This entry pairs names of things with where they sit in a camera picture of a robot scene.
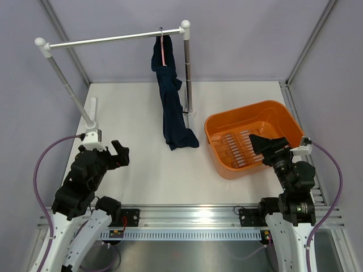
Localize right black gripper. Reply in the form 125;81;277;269
250;133;295;192

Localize dark navy shorts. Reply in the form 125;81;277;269
151;35;199;150

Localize pink clothes hanger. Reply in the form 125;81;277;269
159;27;167;66

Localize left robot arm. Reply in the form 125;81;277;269
31;140;129;271

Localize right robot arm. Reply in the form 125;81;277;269
249;134;317;271

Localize orange plastic basket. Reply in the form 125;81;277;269
204;100;306;180

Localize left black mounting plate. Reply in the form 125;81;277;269
121;209;140;227

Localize black mounting plate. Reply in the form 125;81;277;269
121;209;140;227
238;208;260;227

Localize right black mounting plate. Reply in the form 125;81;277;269
238;208;260;227

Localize silver clothes rack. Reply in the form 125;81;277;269
35;20;195;129

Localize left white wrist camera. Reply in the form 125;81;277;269
82;129;105;151

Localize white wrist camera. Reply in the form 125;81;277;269
82;129;105;151
290;136;313;156

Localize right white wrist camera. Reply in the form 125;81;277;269
290;136;313;156

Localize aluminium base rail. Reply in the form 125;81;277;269
36;205;345;229

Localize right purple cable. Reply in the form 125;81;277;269
305;141;344;272

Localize white slotted cable duct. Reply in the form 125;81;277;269
99;229;261;241

